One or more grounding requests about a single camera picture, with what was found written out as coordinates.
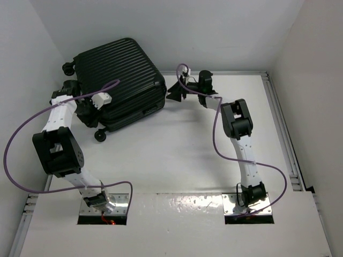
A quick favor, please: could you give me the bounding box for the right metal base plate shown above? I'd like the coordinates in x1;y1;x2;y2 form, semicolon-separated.
222;193;273;215

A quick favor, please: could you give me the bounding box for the black hard-shell suitcase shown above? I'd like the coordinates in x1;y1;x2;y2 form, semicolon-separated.
62;37;167;142

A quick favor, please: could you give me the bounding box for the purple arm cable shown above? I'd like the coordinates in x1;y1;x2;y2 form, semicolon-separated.
175;63;289;217
3;79;133;212

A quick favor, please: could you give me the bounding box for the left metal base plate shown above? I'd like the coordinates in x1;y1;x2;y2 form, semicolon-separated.
79;193;129;216

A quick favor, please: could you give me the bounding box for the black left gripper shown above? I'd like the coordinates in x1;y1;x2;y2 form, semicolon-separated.
75;98;106;129

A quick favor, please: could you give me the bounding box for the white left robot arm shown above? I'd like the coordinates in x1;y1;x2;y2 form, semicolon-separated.
32;80;109;212

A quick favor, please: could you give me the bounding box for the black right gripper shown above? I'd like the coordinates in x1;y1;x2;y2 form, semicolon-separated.
167;75;203;102

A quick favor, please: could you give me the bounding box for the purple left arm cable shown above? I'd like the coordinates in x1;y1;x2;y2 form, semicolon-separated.
3;79;133;212

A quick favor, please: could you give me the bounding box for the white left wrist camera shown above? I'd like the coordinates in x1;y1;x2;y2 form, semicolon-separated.
91;92;112;110

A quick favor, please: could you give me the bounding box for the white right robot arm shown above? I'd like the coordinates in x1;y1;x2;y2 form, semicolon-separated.
167;67;266;207

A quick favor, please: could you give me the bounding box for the aluminium frame rail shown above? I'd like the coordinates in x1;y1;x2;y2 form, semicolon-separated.
262;72;315;194

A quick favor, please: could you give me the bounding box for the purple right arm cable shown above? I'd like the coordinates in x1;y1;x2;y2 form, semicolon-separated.
175;63;289;217

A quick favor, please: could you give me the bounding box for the metal base plate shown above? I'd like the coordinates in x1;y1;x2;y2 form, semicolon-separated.
79;193;129;216
222;193;273;215

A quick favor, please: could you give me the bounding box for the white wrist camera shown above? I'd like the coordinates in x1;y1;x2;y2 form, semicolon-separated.
91;92;112;110
181;66;191;79

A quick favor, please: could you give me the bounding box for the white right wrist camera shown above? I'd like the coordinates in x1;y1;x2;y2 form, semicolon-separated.
181;66;191;79

